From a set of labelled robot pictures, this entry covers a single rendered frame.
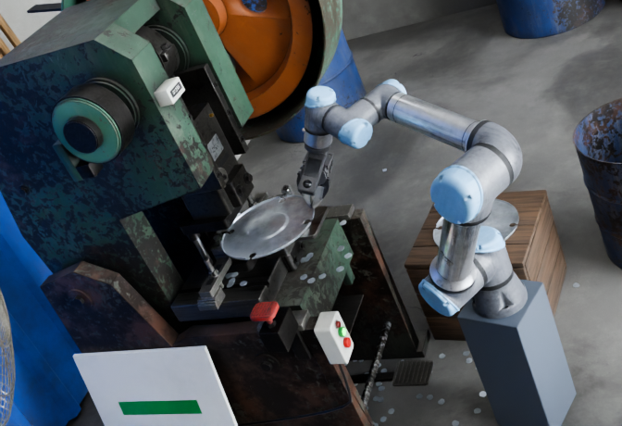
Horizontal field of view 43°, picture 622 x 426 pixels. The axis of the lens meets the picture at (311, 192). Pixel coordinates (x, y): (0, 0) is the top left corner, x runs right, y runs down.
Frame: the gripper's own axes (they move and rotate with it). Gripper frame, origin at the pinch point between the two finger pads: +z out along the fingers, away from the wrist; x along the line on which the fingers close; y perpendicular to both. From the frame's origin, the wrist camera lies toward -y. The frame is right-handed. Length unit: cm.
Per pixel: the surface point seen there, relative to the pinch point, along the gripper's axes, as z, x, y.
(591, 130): 9, -79, 82
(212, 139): -14.5, 29.4, 1.8
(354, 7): 94, 53, 334
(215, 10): -36, 40, 34
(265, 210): 13.2, 16.3, 9.6
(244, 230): 14.9, 19.8, 1.0
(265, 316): 9.0, 2.2, -35.1
